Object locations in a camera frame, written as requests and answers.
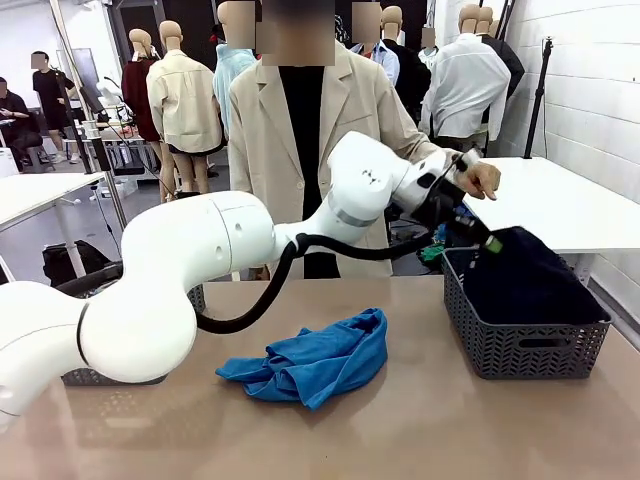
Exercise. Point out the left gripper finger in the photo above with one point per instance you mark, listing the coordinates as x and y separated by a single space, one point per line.
462 236
480 235

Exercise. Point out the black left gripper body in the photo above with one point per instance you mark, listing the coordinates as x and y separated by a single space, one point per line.
442 205

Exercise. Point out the dark navy garment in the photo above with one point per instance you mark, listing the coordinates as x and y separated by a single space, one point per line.
530 280

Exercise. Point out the blue garment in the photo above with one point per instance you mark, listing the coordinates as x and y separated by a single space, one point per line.
320 360

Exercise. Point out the person's left forearm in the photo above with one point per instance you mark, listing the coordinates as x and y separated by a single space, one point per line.
430 150

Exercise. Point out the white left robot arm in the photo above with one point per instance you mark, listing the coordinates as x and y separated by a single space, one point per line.
175 260

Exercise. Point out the person's left hand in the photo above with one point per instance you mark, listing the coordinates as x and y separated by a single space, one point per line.
482 177

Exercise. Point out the person's tattooed right hand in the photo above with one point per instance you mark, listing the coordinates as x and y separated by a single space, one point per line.
260 273

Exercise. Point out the blue bag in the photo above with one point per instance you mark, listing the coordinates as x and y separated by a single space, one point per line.
441 235

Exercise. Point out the green cloth pile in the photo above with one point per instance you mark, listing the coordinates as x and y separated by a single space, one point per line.
431 255

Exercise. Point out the mannequin in white shirt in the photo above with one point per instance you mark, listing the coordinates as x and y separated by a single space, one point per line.
465 85

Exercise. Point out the mannequin in black clothes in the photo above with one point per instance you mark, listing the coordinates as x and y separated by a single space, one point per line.
412 85

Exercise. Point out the grey plastic lattice basket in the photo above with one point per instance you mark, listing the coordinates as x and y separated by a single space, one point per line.
197 297
525 360

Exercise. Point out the tall black tripod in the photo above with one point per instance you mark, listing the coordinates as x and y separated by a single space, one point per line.
537 105

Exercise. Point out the small mannequin in pale top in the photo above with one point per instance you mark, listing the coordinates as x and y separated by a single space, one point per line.
428 57

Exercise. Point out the mannequin in blue collared shirt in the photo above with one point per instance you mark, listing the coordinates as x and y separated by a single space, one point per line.
387 62

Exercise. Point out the mannequin in black jacket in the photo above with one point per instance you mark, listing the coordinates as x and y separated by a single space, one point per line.
510 65

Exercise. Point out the person in beige blazer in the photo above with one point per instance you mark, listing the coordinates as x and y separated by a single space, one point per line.
265 150

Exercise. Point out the mannequin in light blue shirt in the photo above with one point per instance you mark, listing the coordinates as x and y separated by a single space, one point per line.
227 70

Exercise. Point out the mannequin in cream jacket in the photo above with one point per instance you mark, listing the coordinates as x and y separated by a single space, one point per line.
182 105

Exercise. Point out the mannequin in dark red dress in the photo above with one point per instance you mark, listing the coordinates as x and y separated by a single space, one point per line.
137 95

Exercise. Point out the silver metal stand pole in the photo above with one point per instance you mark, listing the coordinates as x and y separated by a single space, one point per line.
116 200

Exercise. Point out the small black monitor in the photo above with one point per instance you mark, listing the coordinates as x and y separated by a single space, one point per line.
91 100

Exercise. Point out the black tripod with monitor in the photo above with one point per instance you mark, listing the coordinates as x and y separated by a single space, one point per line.
75 132

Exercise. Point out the black bag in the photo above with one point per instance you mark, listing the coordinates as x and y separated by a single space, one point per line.
65 265

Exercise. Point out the person in black t-shirt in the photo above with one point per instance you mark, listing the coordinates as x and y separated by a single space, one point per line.
50 95

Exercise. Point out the white table with white leg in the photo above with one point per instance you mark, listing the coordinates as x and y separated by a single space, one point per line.
35 192

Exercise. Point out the seated person in black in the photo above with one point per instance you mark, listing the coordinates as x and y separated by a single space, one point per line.
15 110

